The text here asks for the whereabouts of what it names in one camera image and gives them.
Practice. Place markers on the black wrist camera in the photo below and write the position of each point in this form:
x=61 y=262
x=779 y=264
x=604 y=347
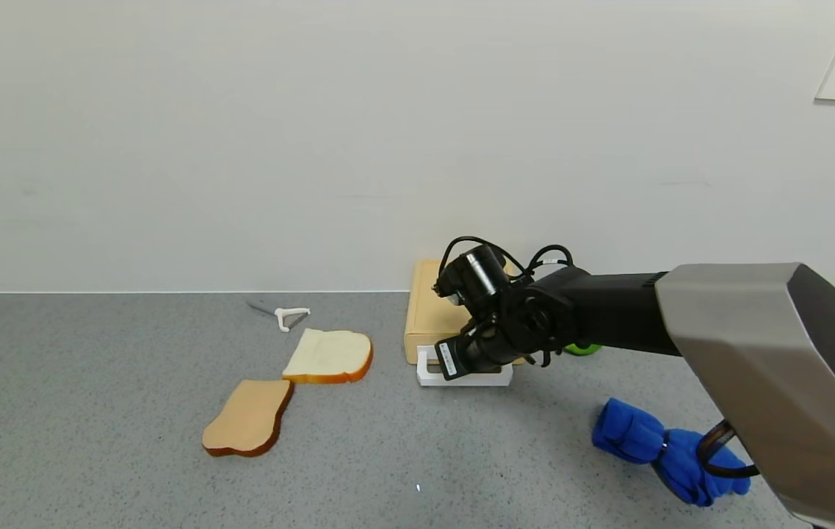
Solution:
x=474 y=275

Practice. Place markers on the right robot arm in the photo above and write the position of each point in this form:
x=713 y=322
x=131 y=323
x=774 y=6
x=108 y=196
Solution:
x=755 y=330

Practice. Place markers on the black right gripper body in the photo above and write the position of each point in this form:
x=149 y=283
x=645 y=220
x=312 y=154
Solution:
x=449 y=359

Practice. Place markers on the white bread slice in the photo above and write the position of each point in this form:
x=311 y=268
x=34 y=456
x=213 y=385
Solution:
x=330 y=356

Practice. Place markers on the tan bread slice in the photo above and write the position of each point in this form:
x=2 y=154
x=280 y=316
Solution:
x=248 y=417

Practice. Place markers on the white peeler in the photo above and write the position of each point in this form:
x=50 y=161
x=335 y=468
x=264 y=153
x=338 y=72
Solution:
x=285 y=316

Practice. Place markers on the blue cloth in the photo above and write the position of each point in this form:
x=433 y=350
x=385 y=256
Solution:
x=634 y=433

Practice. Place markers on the green lime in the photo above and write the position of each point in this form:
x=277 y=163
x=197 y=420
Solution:
x=584 y=350

